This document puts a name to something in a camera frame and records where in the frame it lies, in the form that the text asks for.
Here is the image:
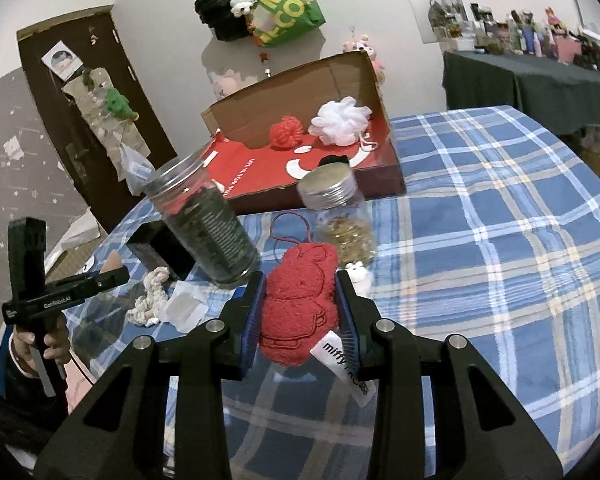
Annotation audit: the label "small white plush toy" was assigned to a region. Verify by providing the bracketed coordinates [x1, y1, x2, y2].
[346, 264, 371, 293]

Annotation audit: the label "colourful printed tin box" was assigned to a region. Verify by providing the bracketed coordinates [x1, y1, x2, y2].
[126, 222, 197, 282]

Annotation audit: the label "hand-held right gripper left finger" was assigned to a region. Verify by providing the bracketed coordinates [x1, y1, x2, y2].
[32, 270, 267, 480]

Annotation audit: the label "coral foam net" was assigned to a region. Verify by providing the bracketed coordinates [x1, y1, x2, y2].
[270, 115, 303, 151]

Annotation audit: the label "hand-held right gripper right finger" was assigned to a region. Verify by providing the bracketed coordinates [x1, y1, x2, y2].
[335, 270, 564, 480]

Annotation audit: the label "person's left hand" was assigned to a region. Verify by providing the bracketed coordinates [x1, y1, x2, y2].
[11, 321, 72, 377]

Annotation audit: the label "pink round-faced plush toy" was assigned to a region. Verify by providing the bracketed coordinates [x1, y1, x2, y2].
[342, 34, 387, 86]

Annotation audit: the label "dark brown door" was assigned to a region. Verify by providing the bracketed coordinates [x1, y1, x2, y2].
[17, 5, 178, 233]

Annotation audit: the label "white plastic bag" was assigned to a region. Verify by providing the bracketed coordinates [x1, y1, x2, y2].
[119, 142, 155, 196]

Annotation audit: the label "white plastic wrapper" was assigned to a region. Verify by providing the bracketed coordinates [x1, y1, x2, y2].
[161, 280, 208, 333]

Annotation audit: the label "blue plaid blanket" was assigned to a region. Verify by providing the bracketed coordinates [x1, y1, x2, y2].
[62, 105, 600, 480]

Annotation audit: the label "row of cosmetic bottles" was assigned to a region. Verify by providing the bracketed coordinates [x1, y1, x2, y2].
[427, 0, 600, 68]

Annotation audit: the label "green plush toy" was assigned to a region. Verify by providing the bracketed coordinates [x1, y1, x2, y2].
[104, 87, 137, 122]

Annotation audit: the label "picture on door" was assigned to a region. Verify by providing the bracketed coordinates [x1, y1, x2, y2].
[41, 49, 83, 81]

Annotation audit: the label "small glass jar golden contents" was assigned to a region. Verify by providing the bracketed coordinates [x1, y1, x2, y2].
[297, 164, 378, 271]

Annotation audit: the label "person's left forearm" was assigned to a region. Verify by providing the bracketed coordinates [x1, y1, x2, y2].
[0, 355, 88, 480]

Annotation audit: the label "pink plush bear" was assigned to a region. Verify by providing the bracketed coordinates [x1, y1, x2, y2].
[212, 66, 253, 101]

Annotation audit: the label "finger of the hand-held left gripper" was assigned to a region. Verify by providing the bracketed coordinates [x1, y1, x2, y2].
[86, 267, 131, 292]

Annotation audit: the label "cream knit scrunchie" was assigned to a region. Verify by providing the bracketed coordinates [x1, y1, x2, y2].
[126, 266, 171, 329]

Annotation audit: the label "white mesh bath pouf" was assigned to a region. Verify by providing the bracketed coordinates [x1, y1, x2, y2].
[309, 96, 378, 153]

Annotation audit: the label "desk with dark cloth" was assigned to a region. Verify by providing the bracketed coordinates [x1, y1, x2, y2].
[442, 50, 600, 136]

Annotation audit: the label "glass jar of dark leaves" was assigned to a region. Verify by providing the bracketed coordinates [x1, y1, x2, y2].
[144, 155, 261, 290]

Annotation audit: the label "beige hanging organiser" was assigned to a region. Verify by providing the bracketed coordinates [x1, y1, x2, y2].
[62, 67, 153, 173]

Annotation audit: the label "cardboard box with red lining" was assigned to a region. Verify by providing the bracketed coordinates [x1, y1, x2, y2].
[201, 50, 407, 215]

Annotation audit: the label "green tote bag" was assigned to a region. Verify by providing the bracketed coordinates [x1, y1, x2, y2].
[243, 0, 327, 48]

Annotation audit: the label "black backpack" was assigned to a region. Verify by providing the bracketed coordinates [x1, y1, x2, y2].
[195, 0, 253, 42]

